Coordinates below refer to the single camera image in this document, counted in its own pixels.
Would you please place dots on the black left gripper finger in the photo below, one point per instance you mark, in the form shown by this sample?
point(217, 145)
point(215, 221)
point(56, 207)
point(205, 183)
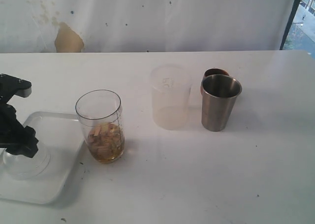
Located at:
point(30, 142)

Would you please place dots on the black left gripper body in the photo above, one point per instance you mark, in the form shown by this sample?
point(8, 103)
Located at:
point(8, 123)

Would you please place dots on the clear plastic shaker lid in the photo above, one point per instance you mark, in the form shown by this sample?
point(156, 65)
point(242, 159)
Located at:
point(20, 167)

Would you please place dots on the translucent white plastic container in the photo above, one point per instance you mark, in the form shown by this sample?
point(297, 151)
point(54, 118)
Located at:
point(170, 87)

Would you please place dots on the brown wooden cup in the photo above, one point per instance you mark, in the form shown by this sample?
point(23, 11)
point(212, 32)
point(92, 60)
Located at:
point(215, 72)

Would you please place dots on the stainless steel cup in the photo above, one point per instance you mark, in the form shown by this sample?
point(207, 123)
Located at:
point(216, 110)

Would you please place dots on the clear plastic shaker cup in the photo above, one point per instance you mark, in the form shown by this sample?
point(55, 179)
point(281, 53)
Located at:
point(100, 115)

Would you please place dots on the white plastic tray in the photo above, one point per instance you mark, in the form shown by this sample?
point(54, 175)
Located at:
point(61, 133)

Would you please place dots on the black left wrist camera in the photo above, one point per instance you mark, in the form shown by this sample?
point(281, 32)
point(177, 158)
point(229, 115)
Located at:
point(12, 86)

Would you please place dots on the dark window frame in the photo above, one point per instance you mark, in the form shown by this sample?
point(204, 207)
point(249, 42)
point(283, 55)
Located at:
point(290, 21)

